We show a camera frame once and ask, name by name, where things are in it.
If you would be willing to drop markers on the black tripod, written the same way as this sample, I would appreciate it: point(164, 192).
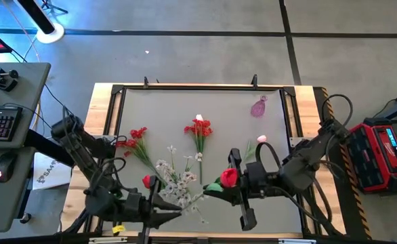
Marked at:
point(44, 4)

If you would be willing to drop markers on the pink artificial tulip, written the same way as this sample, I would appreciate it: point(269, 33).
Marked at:
point(261, 138)
point(199, 118)

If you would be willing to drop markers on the white artificial flower bunch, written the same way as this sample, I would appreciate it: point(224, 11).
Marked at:
point(171, 149)
point(161, 165)

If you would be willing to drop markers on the black aluminium table frame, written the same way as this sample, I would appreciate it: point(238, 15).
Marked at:
point(202, 87)

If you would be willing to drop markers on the grey desk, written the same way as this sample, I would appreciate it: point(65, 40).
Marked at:
point(2, 203)

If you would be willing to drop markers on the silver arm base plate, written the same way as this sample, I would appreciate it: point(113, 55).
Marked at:
point(295, 140)

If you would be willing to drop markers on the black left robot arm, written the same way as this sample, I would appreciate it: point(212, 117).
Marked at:
point(83, 152)

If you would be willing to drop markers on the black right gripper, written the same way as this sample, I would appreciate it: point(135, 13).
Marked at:
point(248, 220)

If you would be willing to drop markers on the silver metal bracket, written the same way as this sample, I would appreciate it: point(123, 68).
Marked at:
point(107, 240)
point(296, 241)

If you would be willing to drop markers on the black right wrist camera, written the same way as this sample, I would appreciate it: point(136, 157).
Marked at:
point(256, 176)

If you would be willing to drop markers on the red artificial flower bunch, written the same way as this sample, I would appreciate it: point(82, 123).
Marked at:
point(135, 133)
point(202, 130)

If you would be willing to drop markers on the black desk clamp mount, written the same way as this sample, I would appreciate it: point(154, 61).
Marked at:
point(2, 83)

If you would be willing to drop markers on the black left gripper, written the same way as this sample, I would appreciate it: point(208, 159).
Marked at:
point(137, 206)

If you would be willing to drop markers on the black computer mouse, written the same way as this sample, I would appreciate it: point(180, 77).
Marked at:
point(5, 166)

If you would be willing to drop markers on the purple glass vase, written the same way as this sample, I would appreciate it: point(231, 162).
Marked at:
point(258, 109)

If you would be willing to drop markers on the black desk caster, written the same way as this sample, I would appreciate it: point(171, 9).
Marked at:
point(25, 218)

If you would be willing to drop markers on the yellow black hazard strip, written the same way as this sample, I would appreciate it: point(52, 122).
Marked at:
point(356, 203)

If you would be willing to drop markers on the yellow tape tag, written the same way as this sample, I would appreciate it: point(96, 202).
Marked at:
point(118, 229)

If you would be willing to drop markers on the black table clamp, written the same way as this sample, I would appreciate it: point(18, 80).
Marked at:
point(146, 82)
point(254, 80)

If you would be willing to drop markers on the red portable power station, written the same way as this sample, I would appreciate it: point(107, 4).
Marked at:
point(378, 162)

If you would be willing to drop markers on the white printed paper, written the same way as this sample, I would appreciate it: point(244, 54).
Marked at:
point(49, 173)

